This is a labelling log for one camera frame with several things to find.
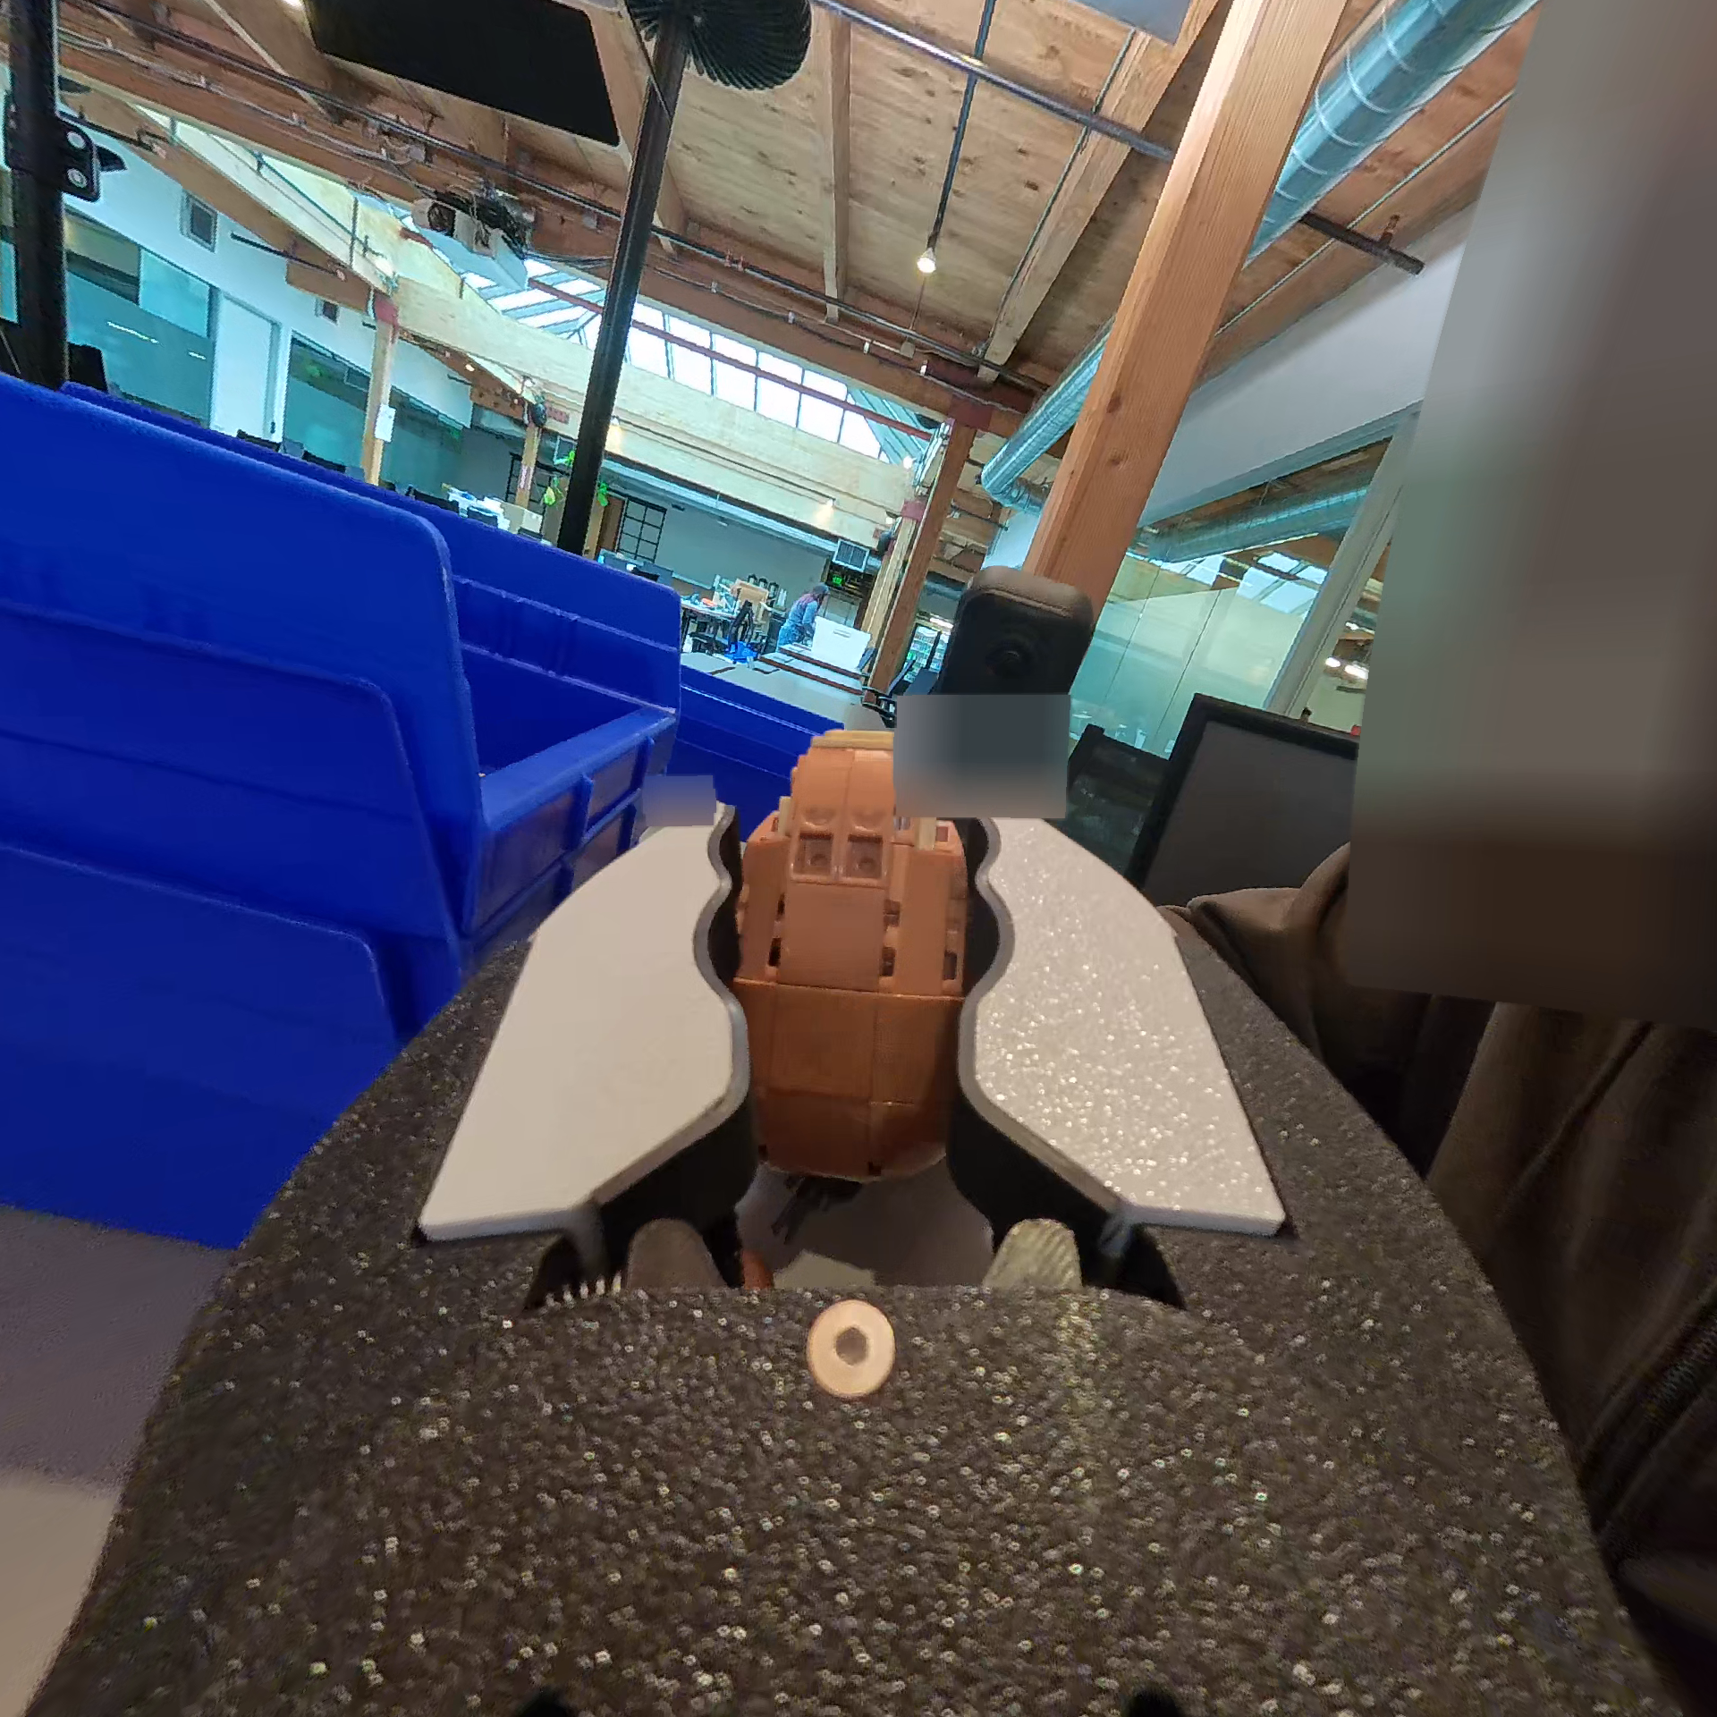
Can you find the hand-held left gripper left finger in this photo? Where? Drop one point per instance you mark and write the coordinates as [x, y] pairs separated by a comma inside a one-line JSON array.
[[589, 1058]]

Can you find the wooden post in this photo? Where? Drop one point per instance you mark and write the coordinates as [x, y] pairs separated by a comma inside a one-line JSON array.
[[1165, 336], [924, 549]]

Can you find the blue plastic bin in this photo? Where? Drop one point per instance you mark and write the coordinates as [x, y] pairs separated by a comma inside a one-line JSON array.
[[201, 804]]

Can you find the orange and tan toy segment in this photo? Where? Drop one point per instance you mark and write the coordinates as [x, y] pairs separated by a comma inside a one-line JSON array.
[[852, 966]]

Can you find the black floor lamp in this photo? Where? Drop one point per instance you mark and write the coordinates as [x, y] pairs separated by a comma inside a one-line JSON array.
[[630, 269]]

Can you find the blue storage bin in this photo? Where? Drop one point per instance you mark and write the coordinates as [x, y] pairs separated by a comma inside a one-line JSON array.
[[738, 731]]

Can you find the silver ventilation duct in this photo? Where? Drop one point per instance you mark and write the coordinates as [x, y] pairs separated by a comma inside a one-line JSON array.
[[1370, 107]]

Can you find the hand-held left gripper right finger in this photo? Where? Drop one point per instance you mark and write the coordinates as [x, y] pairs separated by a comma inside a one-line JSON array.
[[1113, 1058]]

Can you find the black framed board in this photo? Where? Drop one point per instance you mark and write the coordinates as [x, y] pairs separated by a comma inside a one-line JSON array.
[[1113, 804], [1246, 804]]

